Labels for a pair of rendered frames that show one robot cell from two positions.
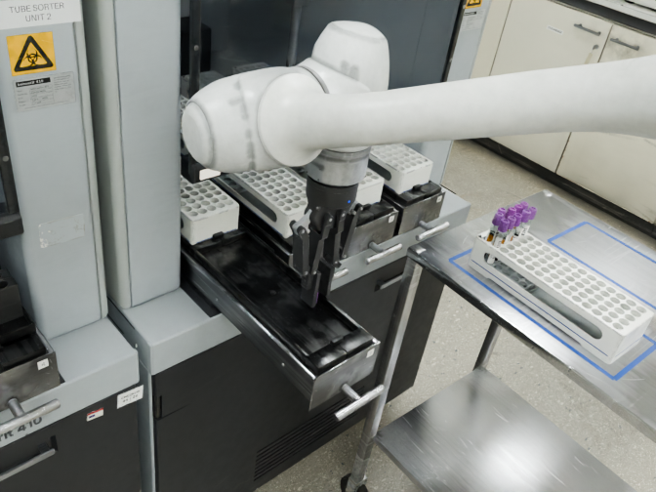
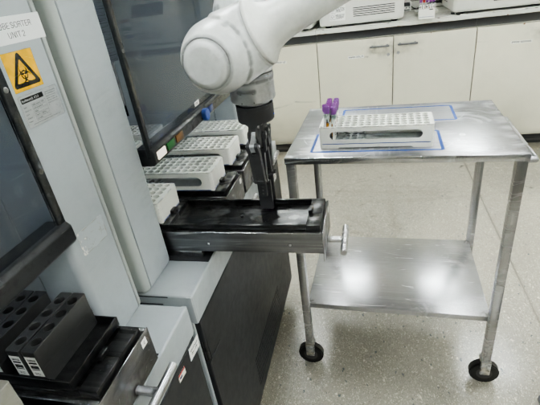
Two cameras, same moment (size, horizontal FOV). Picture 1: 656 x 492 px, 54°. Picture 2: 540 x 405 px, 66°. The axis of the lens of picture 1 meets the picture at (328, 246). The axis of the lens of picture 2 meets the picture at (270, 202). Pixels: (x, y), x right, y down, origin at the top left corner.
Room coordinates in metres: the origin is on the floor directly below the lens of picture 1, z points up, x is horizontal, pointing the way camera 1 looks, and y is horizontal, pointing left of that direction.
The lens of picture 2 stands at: (0.08, 0.38, 1.26)
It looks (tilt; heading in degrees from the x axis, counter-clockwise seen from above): 28 degrees down; 333
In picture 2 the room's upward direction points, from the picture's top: 8 degrees counter-clockwise
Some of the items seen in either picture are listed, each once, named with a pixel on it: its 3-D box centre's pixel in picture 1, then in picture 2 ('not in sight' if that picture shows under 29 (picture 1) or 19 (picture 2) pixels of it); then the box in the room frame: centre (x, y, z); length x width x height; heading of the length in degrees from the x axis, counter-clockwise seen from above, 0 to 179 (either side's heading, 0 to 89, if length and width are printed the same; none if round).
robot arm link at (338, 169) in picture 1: (336, 156); (251, 87); (0.82, 0.01, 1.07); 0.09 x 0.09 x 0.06
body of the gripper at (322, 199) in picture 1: (329, 200); (257, 124); (0.82, 0.01, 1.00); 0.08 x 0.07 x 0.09; 137
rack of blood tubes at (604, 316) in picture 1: (554, 286); (374, 130); (0.90, -0.39, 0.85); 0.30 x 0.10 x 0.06; 45
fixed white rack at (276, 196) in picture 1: (259, 184); (165, 176); (1.10, 0.15, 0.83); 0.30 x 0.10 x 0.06; 47
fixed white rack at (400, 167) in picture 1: (368, 150); (205, 135); (1.32, -0.05, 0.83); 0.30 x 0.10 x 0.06; 47
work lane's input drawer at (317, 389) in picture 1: (225, 261); (187, 225); (0.91, 0.18, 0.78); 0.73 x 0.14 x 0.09; 47
